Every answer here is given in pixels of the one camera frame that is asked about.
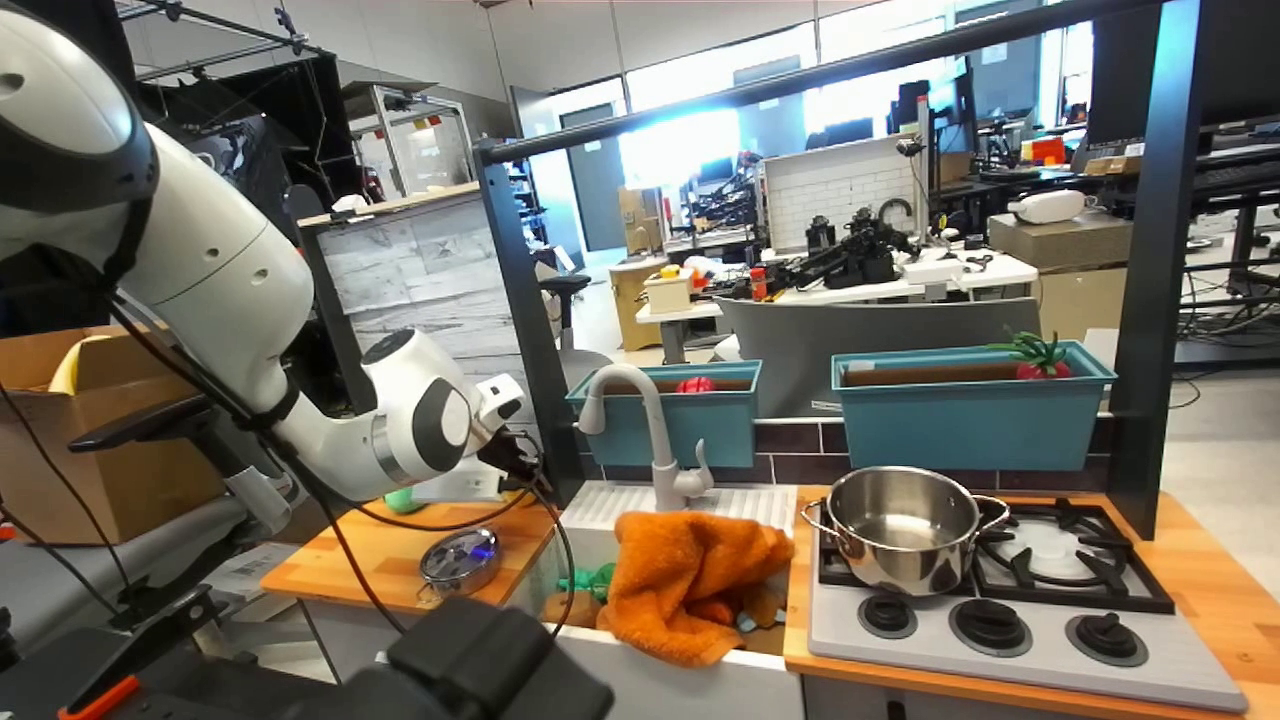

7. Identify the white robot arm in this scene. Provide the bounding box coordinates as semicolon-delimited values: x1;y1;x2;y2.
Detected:
0;6;535;501

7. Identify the stainless steel pot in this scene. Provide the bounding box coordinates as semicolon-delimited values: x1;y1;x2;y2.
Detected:
803;463;1012;599

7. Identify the black stove grate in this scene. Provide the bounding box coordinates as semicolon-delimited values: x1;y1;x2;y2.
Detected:
816;490;1181;617

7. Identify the grey toy stove top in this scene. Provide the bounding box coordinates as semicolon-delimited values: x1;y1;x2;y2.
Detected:
808;537;1249;714

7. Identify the left teal planter box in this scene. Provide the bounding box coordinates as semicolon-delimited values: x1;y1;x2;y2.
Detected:
588;360;765;466

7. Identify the teal planter box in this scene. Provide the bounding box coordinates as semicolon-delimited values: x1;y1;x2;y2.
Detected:
830;344;1113;472
588;360;765;466

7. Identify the grey sink faucet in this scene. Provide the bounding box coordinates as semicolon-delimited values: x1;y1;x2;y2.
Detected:
576;362;712;512

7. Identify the green toy in sink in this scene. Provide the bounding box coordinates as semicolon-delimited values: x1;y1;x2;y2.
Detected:
558;564;615;599

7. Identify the orange towel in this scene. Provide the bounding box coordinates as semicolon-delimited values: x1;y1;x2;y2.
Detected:
596;512;791;669

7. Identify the brown toy in sink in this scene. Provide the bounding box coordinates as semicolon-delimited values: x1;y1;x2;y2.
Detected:
541;592;602;629

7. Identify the green plush ball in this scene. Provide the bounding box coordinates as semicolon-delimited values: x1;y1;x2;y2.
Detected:
385;489;429;516

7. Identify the white sink basin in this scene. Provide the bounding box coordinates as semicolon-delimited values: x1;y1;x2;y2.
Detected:
511;480;803;720

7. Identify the right teal planter box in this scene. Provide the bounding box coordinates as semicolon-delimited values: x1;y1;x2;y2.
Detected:
830;344;1113;472

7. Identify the black padded object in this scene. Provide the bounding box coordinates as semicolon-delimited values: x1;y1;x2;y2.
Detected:
385;592;621;720

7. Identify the cardboard box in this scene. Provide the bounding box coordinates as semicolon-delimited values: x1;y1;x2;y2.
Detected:
0;321;230;549

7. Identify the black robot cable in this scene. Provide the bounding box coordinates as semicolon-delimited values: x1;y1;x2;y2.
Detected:
78;263;579;645

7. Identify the black metal frame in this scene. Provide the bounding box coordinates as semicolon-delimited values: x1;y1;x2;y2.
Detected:
476;0;1218;540

